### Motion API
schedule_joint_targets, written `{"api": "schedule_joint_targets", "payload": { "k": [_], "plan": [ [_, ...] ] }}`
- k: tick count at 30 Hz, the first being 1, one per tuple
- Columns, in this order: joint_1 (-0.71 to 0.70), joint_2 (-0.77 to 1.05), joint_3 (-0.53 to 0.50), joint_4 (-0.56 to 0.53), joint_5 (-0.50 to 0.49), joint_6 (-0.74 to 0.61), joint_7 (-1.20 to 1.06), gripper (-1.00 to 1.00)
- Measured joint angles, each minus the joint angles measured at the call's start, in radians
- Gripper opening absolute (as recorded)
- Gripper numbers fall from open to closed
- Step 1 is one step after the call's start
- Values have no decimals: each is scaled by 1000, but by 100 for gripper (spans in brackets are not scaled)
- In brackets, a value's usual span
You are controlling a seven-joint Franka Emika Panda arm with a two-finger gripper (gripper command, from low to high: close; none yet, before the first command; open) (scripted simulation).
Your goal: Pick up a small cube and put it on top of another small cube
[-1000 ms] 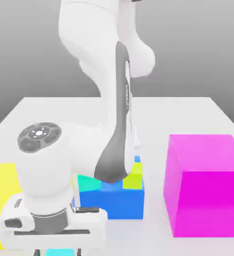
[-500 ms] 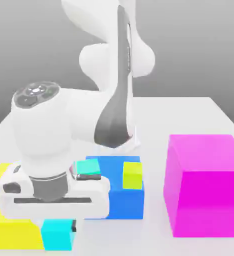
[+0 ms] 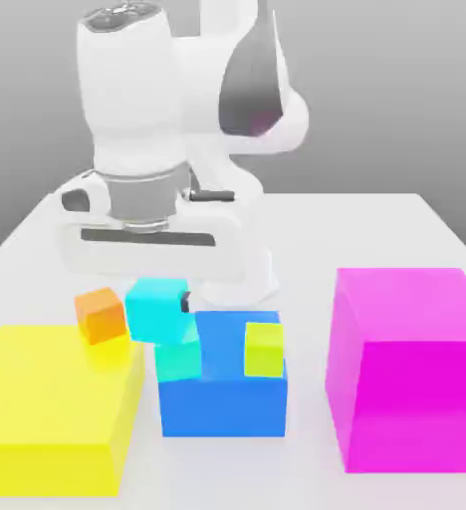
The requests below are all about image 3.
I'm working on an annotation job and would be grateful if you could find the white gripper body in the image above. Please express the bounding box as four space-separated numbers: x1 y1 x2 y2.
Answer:
59 207 245 283

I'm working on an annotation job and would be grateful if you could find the small cyan cube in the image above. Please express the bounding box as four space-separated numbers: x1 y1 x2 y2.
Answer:
123 277 198 346

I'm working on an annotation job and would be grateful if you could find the small teal cube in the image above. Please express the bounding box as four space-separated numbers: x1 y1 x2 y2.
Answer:
153 330 203 384

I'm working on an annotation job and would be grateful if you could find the small orange cube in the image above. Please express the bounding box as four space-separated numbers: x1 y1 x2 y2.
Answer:
74 286 128 347

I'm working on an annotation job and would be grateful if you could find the small lime cube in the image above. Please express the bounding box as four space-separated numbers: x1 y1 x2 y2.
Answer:
243 321 285 379

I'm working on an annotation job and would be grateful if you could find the large blue box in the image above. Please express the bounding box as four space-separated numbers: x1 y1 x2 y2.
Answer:
156 310 289 438

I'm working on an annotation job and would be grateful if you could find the large yellow box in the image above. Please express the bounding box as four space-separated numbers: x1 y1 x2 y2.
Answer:
0 324 145 499

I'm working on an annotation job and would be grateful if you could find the large magenta box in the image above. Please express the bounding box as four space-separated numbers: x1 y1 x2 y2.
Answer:
324 267 466 475

